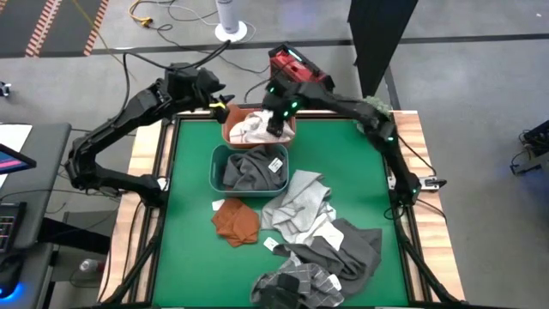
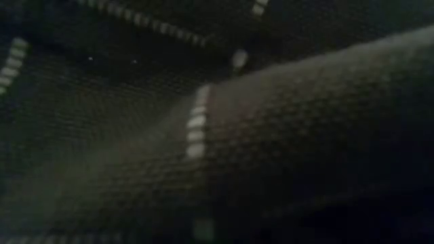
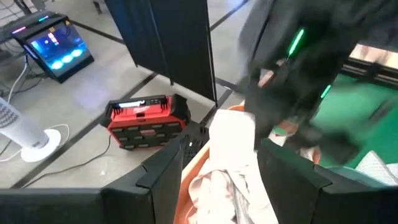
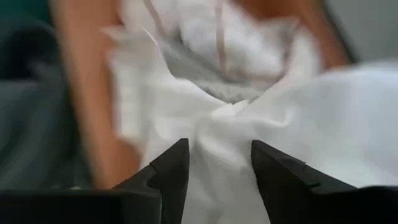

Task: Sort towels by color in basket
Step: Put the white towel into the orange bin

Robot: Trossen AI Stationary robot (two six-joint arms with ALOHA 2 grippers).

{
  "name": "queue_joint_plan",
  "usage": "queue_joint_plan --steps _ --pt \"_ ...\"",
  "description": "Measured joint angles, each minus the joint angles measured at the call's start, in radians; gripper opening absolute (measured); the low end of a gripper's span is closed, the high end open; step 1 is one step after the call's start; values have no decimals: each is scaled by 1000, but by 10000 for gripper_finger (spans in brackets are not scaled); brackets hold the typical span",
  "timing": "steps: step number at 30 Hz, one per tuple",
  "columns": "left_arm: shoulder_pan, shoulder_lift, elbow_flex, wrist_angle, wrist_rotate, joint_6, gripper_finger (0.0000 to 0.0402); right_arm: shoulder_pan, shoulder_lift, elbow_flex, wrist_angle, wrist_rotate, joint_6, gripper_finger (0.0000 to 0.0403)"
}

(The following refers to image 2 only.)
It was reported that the dark grey checked towel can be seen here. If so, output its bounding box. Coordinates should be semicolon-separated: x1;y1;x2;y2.
0;0;434;244

